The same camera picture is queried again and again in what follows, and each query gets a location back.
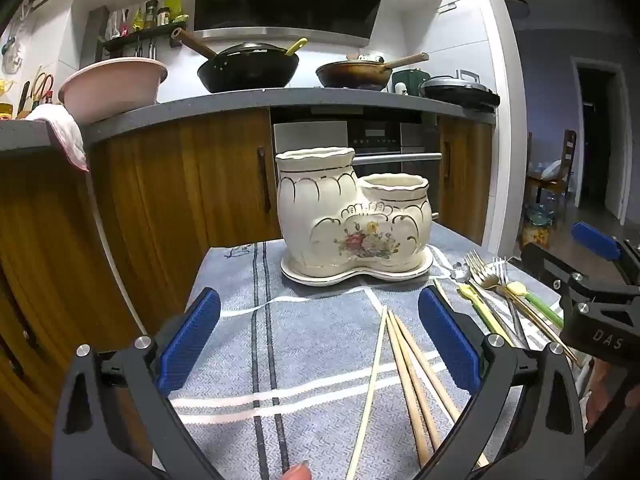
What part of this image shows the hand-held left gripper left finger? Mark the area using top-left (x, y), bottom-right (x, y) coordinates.
top-left (52, 287), bottom-right (223, 480)

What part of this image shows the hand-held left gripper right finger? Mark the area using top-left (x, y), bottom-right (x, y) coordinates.
top-left (415, 286), bottom-right (587, 480)

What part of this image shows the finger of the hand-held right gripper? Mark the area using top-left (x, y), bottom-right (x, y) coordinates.
top-left (571, 221), bottom-right (640, 288)
top-left (521, 242), bottom-right (595, 312)

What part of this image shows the wooden chopstick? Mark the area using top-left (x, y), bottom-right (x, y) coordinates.
top-left (346, 306), bottom-right (389, 480)
top-left (432, 278), bottom-right (457, 311)
top-left (394, 314), bottom-right (490, 468)
top-left (387, 310), bottom-right (431, 467)
top-left (397, 350), bottom-right (443, 453)

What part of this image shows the silver metal fork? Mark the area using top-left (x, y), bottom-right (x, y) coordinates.
top-left (491, 256), bottom-right (530, 350)

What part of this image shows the gold metal fork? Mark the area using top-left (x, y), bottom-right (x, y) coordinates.
top-left (464, 251), bottom-right (582, 367)

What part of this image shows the silver flower-shaped spoon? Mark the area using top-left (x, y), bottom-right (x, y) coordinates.
top-left (448, 262), bottom-right (518, 348)

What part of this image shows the cream floral ceramic utensil holder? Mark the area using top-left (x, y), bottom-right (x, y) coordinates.
top-left (275, 146), bottom-right (433, 277)

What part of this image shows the clear plastic jug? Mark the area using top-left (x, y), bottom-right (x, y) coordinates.
top-left (522, 204), bottom-right (556, 247)

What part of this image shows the wooden chair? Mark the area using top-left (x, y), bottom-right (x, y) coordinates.
top-left (525, 130), bottom-right (577, 208)

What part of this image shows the blue-grey checked tablecloth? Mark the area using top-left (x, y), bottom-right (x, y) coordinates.
top-left (167, 220), bottom-right (591, 480)

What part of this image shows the wooden cabinet door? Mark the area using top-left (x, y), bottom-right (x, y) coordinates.
top-left (92, 110), bottom-right (281, 250)
top-left (437, 115), bottom-right (494, 246)

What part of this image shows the cream ceramic holder tray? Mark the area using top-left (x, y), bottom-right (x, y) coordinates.
top-left (280, 245), bottom-right (435, 287)

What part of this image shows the wooden drawer cabinet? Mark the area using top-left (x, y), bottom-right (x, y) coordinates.
top-left (0, 145), bottom-right (211, 461)

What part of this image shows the black electric griddle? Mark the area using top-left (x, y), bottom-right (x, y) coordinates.
top-left (420, 74), bottom-right (501, 111)

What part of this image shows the built-in steel oven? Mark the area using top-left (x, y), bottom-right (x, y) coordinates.
top-left (271, 107), bottom-right (445, 223)

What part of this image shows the green pot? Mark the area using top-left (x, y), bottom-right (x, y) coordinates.
top-left (391, 69), bottom-right (432, 97)

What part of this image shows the grey kitchen countertop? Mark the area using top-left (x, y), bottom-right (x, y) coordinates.
top-left (0, 87), bottom-right (498, 153)

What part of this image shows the pink dish cloth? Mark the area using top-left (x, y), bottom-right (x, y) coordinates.
top-left (25, 104), bottom-right (90, 173)

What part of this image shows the pink plastic basin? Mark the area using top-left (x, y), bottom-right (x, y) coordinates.
top-left (58, 57), bottom-right (169, 123)

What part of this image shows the brown frying pan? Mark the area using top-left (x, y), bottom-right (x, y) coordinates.
top-left (316, 52), bottom-right (430, 90)

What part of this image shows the black wok wooden handle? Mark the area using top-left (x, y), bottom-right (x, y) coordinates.
top-left (171, 27), bottom-right (301, 94)

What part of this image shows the black wall shelf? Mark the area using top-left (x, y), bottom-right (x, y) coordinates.
top-left (102, 22), bottom-right (188, 53)

